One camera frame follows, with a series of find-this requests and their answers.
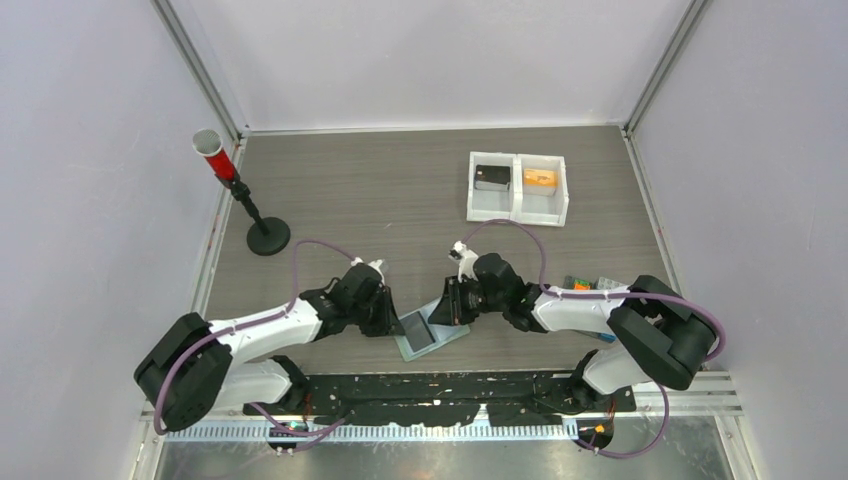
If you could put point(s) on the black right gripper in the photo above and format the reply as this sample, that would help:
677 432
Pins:
451 309

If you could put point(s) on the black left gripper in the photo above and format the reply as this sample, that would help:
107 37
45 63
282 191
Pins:
388 323

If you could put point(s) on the green card holder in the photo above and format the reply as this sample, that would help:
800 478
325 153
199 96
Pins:
443 334

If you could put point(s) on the black credit card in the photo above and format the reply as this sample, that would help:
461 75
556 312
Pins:
417 333

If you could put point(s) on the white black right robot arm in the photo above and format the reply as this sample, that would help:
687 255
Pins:
660 337

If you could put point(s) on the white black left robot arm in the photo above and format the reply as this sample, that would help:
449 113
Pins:
199 366

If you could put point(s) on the black box in bin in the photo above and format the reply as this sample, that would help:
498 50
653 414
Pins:
492 178

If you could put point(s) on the white two-compartment bin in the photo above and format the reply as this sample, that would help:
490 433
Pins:
515 205

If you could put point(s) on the red microphone on stand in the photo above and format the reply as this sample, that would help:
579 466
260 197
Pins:
268 235

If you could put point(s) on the grey lego brick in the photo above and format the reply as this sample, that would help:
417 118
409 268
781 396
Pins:
604 283

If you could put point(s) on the orange box in bin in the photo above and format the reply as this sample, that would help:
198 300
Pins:
541 182

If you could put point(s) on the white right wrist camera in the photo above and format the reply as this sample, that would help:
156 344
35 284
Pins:
465 259

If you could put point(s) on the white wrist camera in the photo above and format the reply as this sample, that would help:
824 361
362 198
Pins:
465 259
378 265

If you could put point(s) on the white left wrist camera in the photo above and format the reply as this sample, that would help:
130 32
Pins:
378 265

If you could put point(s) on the aluminium front rail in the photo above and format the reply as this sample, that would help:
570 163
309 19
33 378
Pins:
711 397

